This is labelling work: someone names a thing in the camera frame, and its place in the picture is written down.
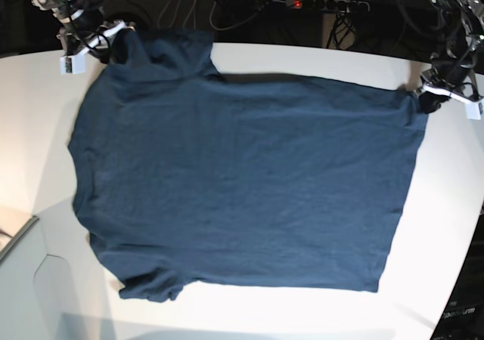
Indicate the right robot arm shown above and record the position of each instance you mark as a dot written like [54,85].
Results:
[75,13]

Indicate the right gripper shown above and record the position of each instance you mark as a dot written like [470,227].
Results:
[96,42]

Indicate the black power strip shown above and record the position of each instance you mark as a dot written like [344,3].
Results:
[330,6]

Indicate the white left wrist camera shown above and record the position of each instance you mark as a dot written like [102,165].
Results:
[474,110]

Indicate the dark blue t-shirt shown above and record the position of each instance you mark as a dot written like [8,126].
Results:
[184,176]

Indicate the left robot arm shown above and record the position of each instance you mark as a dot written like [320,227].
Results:
[459,39]

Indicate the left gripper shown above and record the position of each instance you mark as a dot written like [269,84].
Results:
[447,78]

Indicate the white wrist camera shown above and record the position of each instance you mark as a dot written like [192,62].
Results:
[474,110]
[72,64]

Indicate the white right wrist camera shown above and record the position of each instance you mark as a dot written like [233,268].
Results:
[72,64]

